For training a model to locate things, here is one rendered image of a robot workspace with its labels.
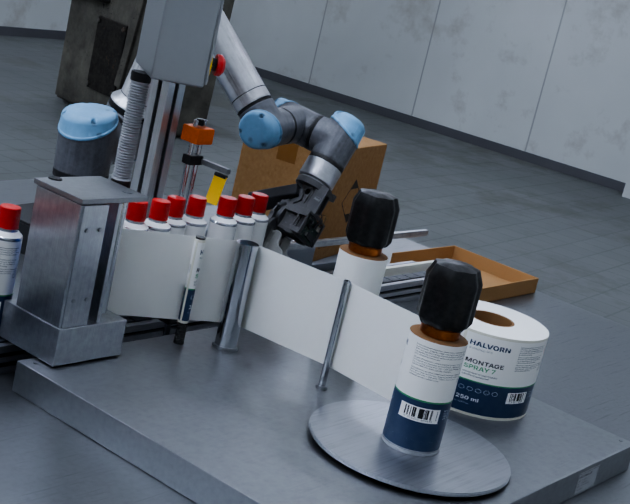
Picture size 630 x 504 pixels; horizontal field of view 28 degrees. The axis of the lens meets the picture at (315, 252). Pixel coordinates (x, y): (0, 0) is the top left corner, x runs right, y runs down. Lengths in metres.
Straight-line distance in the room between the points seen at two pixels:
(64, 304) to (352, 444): 0.47
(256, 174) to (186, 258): 0.89
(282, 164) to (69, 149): 0.55
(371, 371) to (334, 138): 0.64
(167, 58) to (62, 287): 0.48
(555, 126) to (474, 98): 0.83
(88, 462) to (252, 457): 0.22
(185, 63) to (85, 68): 6.71
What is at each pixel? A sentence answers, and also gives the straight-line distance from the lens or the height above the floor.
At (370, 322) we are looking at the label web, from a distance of 1.99.
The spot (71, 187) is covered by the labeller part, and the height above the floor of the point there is 1.14.
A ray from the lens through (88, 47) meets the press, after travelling 8.86.
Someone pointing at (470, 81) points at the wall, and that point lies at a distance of 11.71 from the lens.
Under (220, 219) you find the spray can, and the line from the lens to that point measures 2.30.
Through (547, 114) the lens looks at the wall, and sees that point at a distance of 11.40.
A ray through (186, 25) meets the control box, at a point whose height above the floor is 1.39.
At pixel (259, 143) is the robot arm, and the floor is 1.18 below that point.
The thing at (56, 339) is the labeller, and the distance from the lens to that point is 1.91.
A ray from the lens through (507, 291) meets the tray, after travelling 3.11.
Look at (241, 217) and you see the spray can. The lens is 2.34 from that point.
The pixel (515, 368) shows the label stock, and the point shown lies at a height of 0.98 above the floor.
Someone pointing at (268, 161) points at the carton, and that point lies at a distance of 2.93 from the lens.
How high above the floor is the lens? 1.60
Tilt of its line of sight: 14 degrees down
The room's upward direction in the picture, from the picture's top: 13 degrees clockwise
